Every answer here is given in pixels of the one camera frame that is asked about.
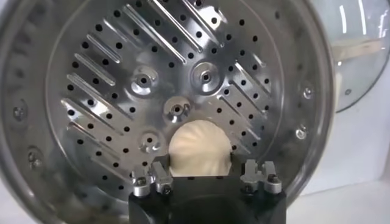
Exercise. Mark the stainless steel steamer basket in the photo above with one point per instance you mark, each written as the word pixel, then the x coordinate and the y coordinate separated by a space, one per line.
pixel 100 121

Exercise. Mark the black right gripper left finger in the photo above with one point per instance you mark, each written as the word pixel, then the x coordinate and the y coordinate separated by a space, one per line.
pixel 146 182

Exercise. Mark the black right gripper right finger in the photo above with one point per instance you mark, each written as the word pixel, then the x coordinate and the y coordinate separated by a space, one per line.
pixel 259 179

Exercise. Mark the round glass pot lid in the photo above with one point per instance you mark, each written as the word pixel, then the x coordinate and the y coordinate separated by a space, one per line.
pixel 359 70

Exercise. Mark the white steamed baozi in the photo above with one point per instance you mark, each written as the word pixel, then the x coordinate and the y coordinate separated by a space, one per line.
pixel 199 149

